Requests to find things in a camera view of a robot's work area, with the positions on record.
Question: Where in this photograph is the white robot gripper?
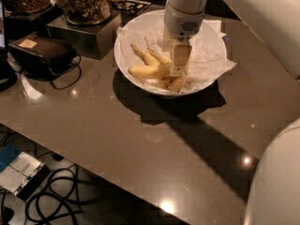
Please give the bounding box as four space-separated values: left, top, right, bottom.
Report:
161 0 204 77

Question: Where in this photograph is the large top yellow banana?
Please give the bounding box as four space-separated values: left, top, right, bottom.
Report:
128 64 171 79

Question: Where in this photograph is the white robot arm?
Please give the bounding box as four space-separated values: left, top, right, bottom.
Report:
163 0 300 225

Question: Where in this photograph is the white paper bowl liner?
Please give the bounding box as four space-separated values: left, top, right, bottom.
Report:
116 16 237 92

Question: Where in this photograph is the right lower yellow banana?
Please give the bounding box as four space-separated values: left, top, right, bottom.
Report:
147 49 187 92

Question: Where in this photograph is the left lower yellow banana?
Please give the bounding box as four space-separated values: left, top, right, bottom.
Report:
130 42 173 90

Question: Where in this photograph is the dark metal jar stand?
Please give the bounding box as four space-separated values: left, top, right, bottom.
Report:
48 10 122 60

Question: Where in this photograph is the glass jar of granola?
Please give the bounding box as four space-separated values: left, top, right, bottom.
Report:
58 0 112 25

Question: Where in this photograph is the dark left jar stand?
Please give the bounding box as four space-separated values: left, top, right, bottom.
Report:
5 5 63 40

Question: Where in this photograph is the white box on floor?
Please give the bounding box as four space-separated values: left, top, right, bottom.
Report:
0 152 50 201

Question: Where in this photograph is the blue object on floor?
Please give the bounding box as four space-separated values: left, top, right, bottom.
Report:
0 143 22 173

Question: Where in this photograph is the black headset cable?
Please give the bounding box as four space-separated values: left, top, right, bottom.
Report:
46 53 83 91

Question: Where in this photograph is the black floor cable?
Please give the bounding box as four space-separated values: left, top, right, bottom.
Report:
0 131 107 225

